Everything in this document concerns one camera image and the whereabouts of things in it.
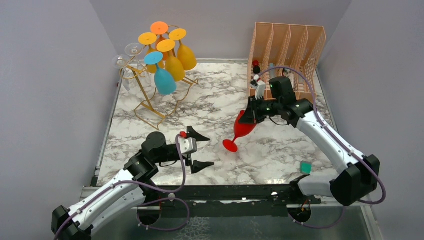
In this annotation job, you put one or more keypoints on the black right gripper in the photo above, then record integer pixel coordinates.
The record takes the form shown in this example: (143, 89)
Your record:
(252, 114)

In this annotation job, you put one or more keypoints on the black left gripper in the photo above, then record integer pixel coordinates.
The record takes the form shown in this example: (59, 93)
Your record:
(197, 165)

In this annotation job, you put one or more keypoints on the red plastic wine glass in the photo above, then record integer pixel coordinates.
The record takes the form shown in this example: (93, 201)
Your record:
(240, 130)

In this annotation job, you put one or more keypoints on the blue plastic wine glass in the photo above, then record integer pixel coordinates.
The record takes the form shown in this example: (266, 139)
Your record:
(164, 81)

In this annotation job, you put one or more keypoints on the yellow front wine glass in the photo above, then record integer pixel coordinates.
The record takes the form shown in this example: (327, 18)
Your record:
(172, 64)

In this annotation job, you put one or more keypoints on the yellow wine glass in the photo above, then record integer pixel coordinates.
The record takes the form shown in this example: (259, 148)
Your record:
(172, 64)
(148, 39)
(184, 53)

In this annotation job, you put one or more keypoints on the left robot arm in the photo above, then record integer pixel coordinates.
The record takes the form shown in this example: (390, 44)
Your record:
(130, 187)

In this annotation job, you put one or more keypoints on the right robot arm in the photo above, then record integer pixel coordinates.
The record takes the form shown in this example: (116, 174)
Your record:
(357, 174)

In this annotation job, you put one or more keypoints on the yellow right wine glass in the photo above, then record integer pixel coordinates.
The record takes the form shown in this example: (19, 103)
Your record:
(184, 53)

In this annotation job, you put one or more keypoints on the clear rear wine glass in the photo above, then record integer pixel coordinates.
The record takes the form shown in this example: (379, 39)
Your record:
(134, 66)

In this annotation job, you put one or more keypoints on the clear wine glass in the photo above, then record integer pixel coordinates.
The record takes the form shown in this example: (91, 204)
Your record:
(134, 66)
(121, 62)

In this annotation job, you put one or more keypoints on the clear front wine glass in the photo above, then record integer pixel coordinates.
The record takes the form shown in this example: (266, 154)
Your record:
(121, 62)

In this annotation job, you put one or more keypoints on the yellow left wine glass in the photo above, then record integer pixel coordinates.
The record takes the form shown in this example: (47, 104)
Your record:
(148, 39)

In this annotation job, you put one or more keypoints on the orange wine glass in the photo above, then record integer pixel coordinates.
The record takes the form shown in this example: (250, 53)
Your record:
(159, 28)

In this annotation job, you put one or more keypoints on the red black small bottle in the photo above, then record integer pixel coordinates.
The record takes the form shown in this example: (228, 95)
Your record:
(256, 67)

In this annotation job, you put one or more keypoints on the peach plastic file organizer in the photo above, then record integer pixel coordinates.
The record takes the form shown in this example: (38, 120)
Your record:
(295, 49)

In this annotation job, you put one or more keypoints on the green small block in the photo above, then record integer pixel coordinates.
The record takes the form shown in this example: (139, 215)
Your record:
(306, 167)

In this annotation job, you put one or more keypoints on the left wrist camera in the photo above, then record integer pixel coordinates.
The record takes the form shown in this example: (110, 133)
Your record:
(187, 143)

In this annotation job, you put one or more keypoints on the black mounting rail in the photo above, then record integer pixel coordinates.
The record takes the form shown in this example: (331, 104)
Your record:
(215, 201)

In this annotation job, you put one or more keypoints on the gold wire glass rack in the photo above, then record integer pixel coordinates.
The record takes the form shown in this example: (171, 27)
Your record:
(147, 102)

